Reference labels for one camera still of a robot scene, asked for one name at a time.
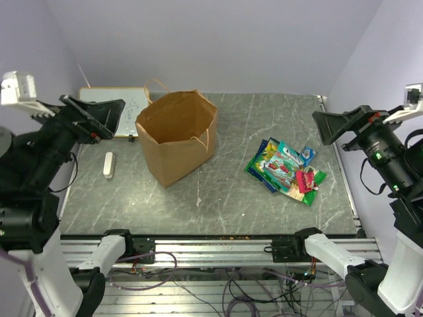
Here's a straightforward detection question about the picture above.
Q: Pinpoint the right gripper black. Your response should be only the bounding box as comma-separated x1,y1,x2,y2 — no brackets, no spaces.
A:
312,102,416,193

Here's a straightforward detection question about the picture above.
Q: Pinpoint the blue cookie snack pack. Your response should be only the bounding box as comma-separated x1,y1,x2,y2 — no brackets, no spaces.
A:
299,146,318,167

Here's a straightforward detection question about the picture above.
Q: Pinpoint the red snack packet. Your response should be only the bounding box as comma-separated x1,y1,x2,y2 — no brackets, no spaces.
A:
295,170,319,194

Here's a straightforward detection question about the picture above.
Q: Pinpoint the green Fox's biscuit packet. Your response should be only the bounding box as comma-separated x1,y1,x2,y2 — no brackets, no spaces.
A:
264,141,305,192

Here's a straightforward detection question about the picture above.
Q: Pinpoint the brown paper bag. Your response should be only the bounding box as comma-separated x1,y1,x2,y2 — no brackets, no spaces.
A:
135,90,218,188

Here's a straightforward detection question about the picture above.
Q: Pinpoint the green cassava chips bag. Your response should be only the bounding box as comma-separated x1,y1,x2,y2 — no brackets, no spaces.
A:
244,145,327,207

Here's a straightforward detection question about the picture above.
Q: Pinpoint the yellow green snack bag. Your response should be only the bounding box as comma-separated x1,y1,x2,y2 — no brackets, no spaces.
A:
255,138,280,172

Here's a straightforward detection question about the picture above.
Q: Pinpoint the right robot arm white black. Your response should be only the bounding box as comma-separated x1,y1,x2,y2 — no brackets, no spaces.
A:
291,106,422,316

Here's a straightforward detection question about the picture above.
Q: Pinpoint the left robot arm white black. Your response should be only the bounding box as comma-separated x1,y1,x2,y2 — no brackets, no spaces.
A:
1,95,135,316

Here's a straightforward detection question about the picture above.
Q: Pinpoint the white marker pen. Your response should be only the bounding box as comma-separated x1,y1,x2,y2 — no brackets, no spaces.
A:
102,152,116,179

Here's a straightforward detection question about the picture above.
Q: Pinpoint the small whiteboard wooden frame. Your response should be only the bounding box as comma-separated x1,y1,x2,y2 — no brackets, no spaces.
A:
79,87,149,138

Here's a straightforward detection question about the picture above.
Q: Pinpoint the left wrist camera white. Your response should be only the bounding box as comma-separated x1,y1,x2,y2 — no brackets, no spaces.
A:
1,71,56,116

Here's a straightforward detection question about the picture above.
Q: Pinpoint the aluminium mounting rail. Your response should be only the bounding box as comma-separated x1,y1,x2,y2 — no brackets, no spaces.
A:
61,236,383,268

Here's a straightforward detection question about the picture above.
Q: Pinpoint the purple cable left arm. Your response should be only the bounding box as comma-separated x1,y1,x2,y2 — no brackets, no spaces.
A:
0,247,54,317

